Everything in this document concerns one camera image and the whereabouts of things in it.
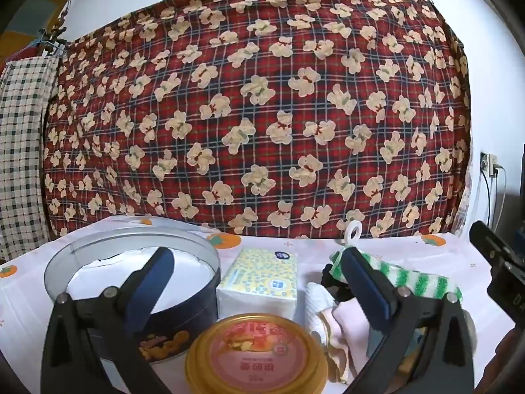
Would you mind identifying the green white striped towel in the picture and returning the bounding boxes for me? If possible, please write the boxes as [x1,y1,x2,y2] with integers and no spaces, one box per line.
[330,249,463,301]

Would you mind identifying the pink cloth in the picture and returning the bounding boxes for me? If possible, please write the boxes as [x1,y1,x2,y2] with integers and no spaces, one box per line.
[319,298,370,385]

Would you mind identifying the white knit cloth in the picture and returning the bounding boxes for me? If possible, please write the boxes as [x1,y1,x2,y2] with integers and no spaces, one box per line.
[304,282,335,342]

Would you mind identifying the white persimmon print tablecloth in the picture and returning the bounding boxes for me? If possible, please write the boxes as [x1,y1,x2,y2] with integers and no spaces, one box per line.
[1,216,514,393]

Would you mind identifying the round metal cookie tin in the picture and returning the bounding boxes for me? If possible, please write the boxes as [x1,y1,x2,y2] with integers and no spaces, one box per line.
[44,225,221,363]

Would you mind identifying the yellow lidded round container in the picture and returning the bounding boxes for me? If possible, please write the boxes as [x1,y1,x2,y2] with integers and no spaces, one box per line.
[185,314,328,394]

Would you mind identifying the yellow patterned tissue pack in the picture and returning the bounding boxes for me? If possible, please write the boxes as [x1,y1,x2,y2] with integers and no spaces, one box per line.
[217,248,298,319]

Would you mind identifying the red plaid bear blanket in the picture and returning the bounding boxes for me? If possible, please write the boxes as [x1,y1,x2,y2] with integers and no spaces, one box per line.
[43,0,471,238]

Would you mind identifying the green white checked cloth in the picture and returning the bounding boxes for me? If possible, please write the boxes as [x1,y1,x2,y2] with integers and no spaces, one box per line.
[1,56,59,261]

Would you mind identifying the coat rack hooks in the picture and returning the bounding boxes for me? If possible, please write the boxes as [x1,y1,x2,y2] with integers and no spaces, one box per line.
[35,2,70,54]

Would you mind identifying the wooden door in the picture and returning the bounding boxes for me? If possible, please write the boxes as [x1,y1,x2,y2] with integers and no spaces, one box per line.
[1,0,70,63]

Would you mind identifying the black power cable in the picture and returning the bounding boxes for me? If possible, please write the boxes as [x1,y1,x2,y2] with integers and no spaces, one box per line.
[479,164,508,227]

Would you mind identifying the white plastic hook ring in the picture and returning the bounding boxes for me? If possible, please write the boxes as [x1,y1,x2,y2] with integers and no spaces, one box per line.
[343,220,364,251]

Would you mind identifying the wall power socket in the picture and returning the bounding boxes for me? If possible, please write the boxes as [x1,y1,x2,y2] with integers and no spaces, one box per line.
[480,152,497,178]

